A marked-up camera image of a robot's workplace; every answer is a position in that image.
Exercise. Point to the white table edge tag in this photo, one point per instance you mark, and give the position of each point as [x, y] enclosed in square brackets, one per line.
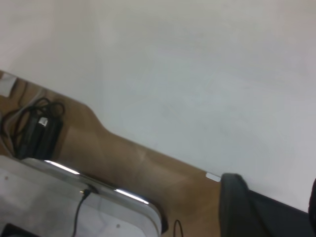
[212, 177]

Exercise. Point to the white floor box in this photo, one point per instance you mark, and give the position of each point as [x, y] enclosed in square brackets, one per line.
[7, 84]

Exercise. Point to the black power adapter brick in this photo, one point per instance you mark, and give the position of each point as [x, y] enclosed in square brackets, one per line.
[37, 138]

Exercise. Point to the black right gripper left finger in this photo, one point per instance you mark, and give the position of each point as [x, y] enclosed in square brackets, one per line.
[234, 209]

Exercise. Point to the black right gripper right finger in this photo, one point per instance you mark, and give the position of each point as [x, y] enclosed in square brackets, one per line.
[313, 209]

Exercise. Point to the white metal robot base plate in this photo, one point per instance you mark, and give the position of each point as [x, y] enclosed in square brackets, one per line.
[49, 205]

